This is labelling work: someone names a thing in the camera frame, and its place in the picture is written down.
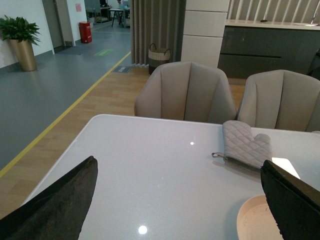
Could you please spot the woven basket with handles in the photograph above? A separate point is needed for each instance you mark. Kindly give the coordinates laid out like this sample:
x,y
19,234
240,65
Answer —
x,y
157,56

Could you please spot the beige right dining chair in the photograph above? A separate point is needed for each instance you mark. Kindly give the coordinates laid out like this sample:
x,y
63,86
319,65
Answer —
x,y
281,99

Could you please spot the grey quilted oven mitt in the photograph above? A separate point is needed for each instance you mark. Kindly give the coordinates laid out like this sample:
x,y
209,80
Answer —
x,y
242,148

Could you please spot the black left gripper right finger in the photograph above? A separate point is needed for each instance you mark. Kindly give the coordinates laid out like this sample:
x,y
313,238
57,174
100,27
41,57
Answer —
x,y
294,204

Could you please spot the green potted plant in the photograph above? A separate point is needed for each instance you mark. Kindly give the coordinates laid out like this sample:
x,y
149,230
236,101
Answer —
x,y
19,29

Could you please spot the grey kitchen counter cabinet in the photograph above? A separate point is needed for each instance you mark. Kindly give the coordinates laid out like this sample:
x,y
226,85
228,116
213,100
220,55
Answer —
x,y
254,47

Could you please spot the beige round plate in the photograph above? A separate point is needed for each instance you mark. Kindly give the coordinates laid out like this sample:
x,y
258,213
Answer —
x,y
256,222

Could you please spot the gold plant pot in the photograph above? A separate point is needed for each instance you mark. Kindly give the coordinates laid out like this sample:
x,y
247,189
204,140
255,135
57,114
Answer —
x,y
25,54

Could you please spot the red bin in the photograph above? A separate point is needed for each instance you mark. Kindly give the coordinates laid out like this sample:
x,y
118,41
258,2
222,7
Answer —
x,y
85,32

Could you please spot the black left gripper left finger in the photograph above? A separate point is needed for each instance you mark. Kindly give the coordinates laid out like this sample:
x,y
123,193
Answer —
x,y
59,211

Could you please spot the beige dining chair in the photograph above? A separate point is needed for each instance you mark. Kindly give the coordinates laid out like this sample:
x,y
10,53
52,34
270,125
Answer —
x,y
281,99
187,91

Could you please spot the beige left dining chair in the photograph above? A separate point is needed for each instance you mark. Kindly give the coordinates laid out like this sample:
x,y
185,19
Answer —
x,y
187,91

